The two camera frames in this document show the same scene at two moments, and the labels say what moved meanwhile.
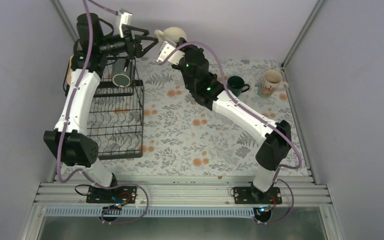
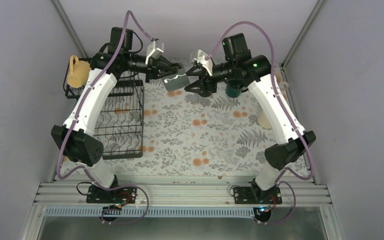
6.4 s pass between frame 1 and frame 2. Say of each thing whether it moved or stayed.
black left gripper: moved
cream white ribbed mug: moved
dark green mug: stayed
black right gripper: moved
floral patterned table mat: stayed
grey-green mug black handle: moved
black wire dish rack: stayed
